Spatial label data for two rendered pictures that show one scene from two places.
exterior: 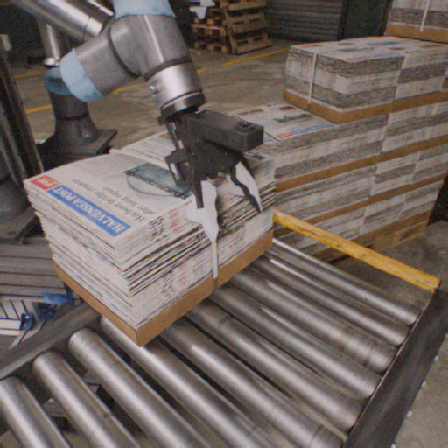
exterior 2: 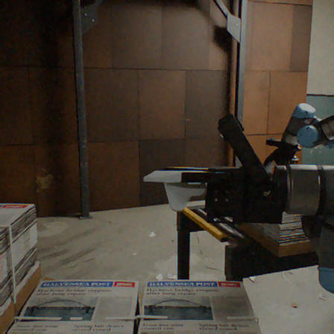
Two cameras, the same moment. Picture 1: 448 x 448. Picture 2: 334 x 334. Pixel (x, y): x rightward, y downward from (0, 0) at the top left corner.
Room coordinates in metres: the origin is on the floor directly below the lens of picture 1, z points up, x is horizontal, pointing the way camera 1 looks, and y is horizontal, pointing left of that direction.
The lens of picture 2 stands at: (2.14, 0.37, 1.36)
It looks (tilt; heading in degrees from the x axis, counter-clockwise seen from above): 11 degrees down; 209
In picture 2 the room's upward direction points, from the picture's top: straight up
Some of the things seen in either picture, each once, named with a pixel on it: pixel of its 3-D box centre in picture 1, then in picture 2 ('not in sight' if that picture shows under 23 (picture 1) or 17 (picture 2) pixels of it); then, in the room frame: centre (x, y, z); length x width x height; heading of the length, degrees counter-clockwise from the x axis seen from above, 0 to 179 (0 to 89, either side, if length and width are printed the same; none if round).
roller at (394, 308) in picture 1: (314, 269); (218, 228); (0.63, -0.20, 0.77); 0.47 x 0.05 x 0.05; 48
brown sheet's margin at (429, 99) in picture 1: (382, 91); not in sight; (1.78, -0.73, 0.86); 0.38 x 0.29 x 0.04; 29
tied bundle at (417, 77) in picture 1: (387, 71); not in sight; (1.78, -0.73, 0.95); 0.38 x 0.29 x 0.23; 29
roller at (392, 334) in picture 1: (298, 284); (231, 227); (0.58, -0.16, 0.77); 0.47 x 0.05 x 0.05; 48
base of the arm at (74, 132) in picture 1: (74, 125); not in sight; (1.31, 0.54, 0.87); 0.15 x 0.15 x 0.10
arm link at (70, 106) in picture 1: (66, 91); not in sight; (1.31, 0.55, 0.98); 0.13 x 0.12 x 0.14; 20
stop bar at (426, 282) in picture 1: (339, 242); (200, 221); (0.68, -0.27, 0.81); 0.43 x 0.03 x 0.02; 48
